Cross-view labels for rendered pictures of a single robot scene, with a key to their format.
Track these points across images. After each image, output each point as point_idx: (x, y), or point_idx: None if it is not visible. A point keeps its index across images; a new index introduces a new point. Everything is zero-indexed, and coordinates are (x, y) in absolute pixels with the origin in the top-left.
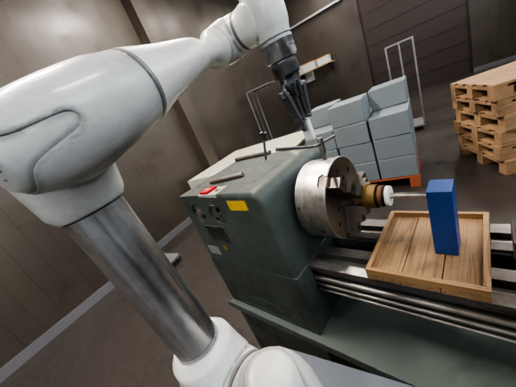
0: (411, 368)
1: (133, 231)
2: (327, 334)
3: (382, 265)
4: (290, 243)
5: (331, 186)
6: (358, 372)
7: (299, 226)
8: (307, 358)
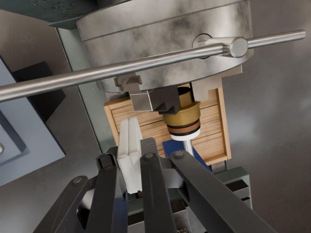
0: (99, 106)
1: None
2: (74, 34)
3: (124, 112)
4: (49, 15)
5: (133, 96)
6: (38, 119)
7: (89, 5)
8: (9, 78)
